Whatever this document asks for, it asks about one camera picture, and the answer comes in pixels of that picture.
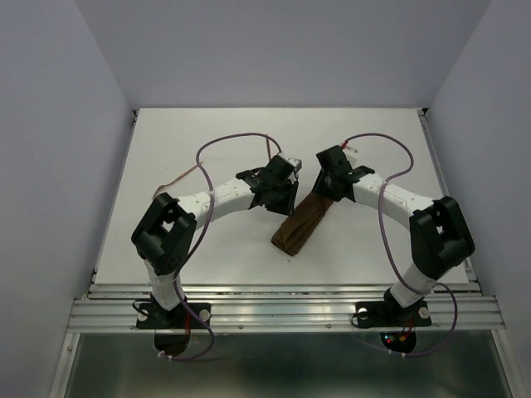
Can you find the brown wooden fork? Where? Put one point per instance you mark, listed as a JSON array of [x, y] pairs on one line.
[[177, 179]]

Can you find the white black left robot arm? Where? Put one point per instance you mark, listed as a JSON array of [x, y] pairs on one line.
[[164, 236]]

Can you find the aluminium rail frame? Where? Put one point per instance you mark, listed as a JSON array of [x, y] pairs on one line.
[[280, 326]]

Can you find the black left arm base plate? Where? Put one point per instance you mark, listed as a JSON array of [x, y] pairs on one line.
[[151, 316]]

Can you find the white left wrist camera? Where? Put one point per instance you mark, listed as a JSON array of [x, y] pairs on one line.
[[295, 163]]

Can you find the brown wooden knife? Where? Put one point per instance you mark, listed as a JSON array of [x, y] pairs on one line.
[[270, 145]]

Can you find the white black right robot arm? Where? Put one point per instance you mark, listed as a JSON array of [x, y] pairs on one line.
[[440, 238]]

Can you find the brown cloth napkin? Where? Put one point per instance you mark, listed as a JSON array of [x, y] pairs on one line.
[[298, 227]]

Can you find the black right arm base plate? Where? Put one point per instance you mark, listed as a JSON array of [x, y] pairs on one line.
[[382, 314]]

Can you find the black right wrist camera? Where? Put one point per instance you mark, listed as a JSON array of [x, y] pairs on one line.
[[334, 159]]

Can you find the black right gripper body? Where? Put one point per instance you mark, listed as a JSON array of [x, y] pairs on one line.
[[323, 185]]

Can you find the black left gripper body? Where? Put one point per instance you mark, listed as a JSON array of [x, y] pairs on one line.
[[275, 188]]

